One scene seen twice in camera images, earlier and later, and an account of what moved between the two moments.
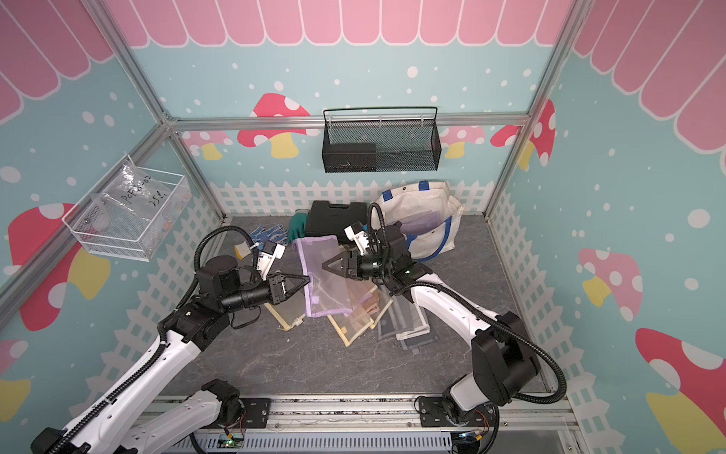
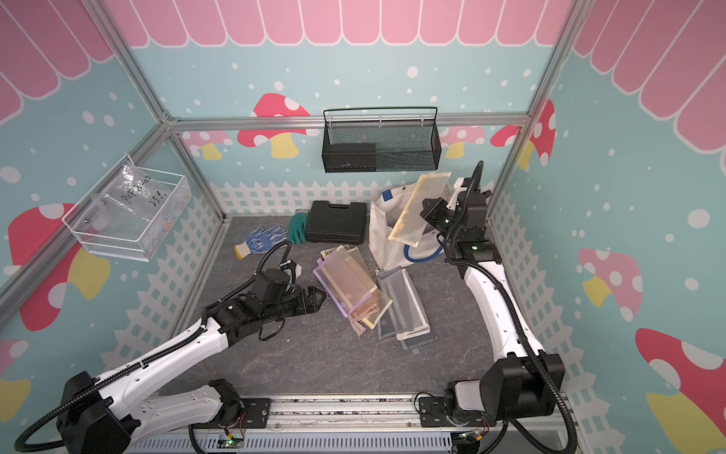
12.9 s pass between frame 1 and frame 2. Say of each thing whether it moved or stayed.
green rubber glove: stayed
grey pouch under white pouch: stayed
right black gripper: moved
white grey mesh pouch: stayed
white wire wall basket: stayed
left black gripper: moved
